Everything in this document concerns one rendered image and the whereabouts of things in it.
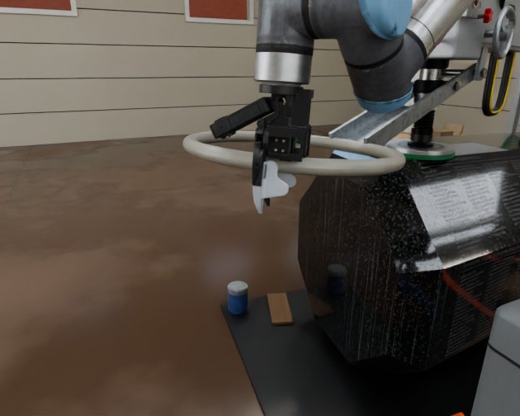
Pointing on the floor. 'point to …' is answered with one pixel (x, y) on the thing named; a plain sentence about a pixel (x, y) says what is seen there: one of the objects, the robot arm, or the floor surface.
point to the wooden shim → (279, 309)
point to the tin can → (238, 297)
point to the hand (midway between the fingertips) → (261, 201)
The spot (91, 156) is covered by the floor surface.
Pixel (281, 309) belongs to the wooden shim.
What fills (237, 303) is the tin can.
